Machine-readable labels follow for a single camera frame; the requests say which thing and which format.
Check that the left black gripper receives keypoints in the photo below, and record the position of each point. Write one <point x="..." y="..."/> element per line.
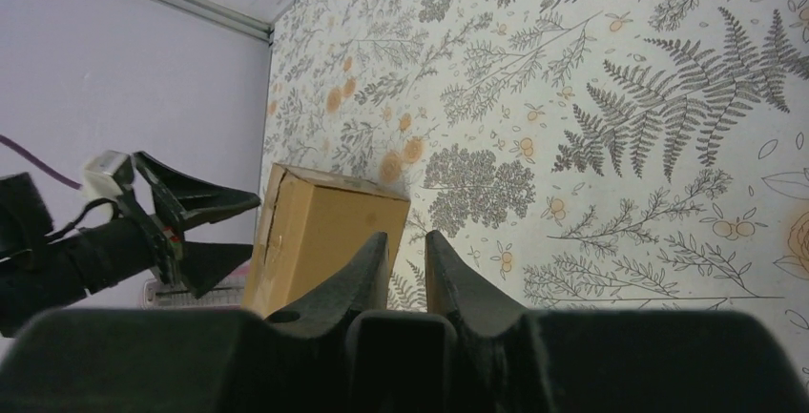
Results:
<point x="42" y="268"/>

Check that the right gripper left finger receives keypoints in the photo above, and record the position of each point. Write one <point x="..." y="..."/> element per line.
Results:
<point x="302" y="358"/>

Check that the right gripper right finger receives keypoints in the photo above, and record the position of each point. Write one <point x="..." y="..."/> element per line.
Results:
<point x="509" y="358"/>

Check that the brown cardboard express box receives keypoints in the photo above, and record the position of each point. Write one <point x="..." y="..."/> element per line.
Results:
<point x="311" y="224"/>

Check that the floral patterned table mat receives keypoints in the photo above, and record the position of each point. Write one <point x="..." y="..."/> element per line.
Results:
<point x="579" y="154"/>

